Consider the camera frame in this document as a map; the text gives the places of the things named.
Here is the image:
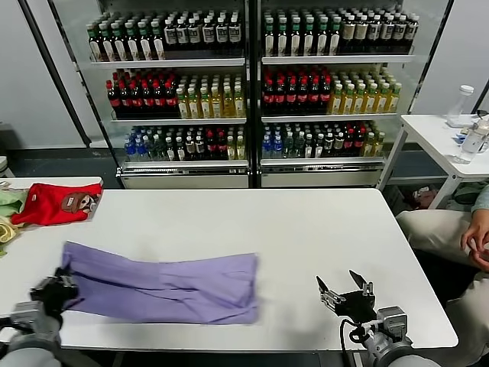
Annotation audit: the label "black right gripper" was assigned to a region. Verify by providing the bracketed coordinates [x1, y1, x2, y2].
[315, 269, 378, 326]

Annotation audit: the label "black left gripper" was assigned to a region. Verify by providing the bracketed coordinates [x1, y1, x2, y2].
[29, 266, 79, 315]

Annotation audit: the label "purple cat print t-shirt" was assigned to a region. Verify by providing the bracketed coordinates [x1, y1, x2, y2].
[60, 239, 263, 326]

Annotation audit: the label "person right forearm green sleeve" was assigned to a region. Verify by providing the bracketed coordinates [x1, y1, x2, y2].
[470, 186, 489, 226]

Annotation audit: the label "person right hand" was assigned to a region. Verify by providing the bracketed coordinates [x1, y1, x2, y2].
[460, 217, 489, 256]

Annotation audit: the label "person left hand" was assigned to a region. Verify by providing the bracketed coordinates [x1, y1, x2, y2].
[468, 249, 489, 274]

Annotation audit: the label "red bear print t-shirt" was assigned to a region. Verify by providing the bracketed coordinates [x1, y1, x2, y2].
[10, 182, 104, 226]

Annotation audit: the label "pale yellow garment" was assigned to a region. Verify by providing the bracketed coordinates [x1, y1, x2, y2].
[0, 215, 24, 245]

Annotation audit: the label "light green garment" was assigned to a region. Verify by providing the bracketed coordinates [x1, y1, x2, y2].
[0, 189, 30, 216]

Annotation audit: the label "seated person beige trousers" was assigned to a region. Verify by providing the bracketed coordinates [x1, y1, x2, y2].
[395, 208, 489, 367]

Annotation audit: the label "glass beverage display cabinet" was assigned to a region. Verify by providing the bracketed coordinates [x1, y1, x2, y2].
[47, 0, 254, 189]
[251, 0, 456, 188]

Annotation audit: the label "dark red cloth pile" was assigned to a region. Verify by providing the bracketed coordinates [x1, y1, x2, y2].
[404, 185, 440, 210]

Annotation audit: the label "dark green bag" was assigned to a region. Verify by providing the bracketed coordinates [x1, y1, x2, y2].
[452, 182, 483, 206]

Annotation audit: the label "white side table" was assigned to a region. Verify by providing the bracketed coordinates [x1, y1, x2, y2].
[376, 113, 489, 210]

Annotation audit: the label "large yellow tea bottle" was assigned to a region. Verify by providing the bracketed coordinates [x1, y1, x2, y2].
[233, 83, 246, 117]
[330, 83, 345, 115]
[365, 81, 379, 114]
[354, 82, 368, 114]
[222, 83, 235, 118]
[189, 86, 201, 119]
[388, 80, 403, 113]
[342, 82, 356, 115]
[211, 85, 223, 118]
[199, 86, 212, 118]
[377, 81, 391, 113]
[176, 86, 190, 119]

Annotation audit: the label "large cola bottle red cap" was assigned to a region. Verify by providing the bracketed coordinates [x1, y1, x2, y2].
[285, 77, 298, 115]
[308, 76, 321, 114]
[130, 78, 143, 118]
[296, 76, 309, 115]
[164, 78, 178, 118]
[319, 76, 332, 114]
[274, 77, 287, 115]
[141, 78, 154, 118]
[118, 78, 132, 118]
[153, 78, 166, 118]
[262, 77, 275, 115]
[105, 78, 121, 118]

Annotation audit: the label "clear water bottle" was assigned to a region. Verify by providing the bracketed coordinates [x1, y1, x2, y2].
[453, 120, 489, 165]

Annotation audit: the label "dark diagonal pole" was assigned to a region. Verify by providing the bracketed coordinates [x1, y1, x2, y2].
[18, 0, 92, 148]

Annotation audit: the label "white small box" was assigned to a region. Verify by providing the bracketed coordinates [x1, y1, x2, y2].
[445, 113, 477, 128]

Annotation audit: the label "tall clear bottle white cap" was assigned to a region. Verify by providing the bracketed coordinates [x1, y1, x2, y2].
[446, 83, 475, 120]

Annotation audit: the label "dark tea bottle green cap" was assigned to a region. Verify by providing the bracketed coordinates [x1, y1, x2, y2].
[303, 14, 317, 55]
[137, 18, 154, 60]
[276, 15, 290, 56]
[316, 14, 330, 55]
[290, 14, 303, 56]
[124, 19, 140, 60]
[263, 15, 277, 56]
[329, 14, 342, 54]
[98, 21, 115, 61]
[151, 18, 166, 60]
[86, 22, 102, 61]
[111, 20, 128, 61]

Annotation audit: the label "dark drink bottle tan label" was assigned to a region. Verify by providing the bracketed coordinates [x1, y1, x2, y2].
[381, 12, 395, 51]
[368, 12, 382, 52]
[342, 13, 356, 53]
[355, 13, 369, 52]
[406, 11, 419, 50]
[393, 11, 407, 51]

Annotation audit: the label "dark drink bottle white label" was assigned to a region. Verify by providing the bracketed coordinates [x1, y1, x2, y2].
[188, 15, 202, 49]
[163, 17, 178, 50]
[228, 13, 242, 48]
[202, 15, 216, 49]
[215, 14, 230, 48]
[176, 16, 190, 50]

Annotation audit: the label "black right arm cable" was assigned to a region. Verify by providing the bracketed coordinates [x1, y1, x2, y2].
[338, 319, 377, 362]

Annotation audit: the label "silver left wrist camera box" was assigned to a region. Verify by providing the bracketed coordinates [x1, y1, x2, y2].
[9, 300, 41, 326]

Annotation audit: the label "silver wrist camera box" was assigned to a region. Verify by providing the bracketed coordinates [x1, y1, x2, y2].
[372, 305, 410, 347]
[9, 300, 41, 326]

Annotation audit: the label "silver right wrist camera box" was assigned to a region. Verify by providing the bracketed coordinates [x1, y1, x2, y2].
[372, 305, 410, 347]

